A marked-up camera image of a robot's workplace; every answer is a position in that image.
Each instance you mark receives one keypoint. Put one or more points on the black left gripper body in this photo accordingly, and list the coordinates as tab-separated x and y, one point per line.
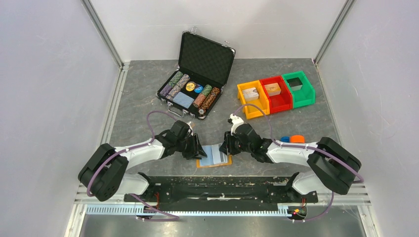
180	143

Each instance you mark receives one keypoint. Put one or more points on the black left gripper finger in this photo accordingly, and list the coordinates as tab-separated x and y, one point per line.
199	150
190	150

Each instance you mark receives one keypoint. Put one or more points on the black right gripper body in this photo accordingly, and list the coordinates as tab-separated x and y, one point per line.
236	146

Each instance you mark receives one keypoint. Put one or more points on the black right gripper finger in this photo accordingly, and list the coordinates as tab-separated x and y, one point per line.
227	140
224	149

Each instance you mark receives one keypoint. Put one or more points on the orange leather card holder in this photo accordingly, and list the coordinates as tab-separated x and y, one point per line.
214	157

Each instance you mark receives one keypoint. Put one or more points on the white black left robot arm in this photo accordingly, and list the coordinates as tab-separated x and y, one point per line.
104	174

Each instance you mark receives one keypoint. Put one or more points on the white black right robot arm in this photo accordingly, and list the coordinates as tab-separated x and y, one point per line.
332	167

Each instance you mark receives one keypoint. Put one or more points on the blue playing card deck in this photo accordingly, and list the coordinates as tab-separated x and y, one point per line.
183	100

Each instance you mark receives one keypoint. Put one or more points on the card deck in yellow bin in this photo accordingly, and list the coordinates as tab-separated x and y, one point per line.
250	94

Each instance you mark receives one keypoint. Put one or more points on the card deck in red bin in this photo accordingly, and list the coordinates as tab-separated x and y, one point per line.
273	89

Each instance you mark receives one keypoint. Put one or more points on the yellow plastic bin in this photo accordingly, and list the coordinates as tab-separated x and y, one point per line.
262	103

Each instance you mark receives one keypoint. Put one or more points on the red plastic bin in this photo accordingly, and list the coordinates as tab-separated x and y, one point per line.
278	103

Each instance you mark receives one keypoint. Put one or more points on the blue orange toy truck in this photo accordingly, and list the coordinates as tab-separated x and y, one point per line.
293	139

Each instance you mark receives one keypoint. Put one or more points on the yellow dealer chip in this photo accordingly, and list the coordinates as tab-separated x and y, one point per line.
190	86

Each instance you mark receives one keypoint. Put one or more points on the blue dealer chip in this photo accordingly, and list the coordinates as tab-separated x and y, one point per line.
198	89

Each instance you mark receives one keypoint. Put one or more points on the black box in green bin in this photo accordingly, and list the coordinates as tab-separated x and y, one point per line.
295	84

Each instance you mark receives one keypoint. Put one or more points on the green plastic bin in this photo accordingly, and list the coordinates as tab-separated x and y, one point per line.
306	95

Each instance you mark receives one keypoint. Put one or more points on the black poker chip case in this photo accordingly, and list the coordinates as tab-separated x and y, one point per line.
204	62

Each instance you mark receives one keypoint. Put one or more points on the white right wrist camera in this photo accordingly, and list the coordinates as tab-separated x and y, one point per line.
235	121

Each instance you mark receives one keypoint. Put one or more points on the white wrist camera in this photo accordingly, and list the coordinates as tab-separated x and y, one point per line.
191	126
235	121

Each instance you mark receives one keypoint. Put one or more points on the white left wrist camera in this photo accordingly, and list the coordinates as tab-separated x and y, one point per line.
191	126

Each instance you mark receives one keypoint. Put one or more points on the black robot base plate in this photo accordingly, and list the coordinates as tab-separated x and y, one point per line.
234	193

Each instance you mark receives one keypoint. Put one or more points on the slotted aluminium cable duct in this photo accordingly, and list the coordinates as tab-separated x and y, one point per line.
139	210

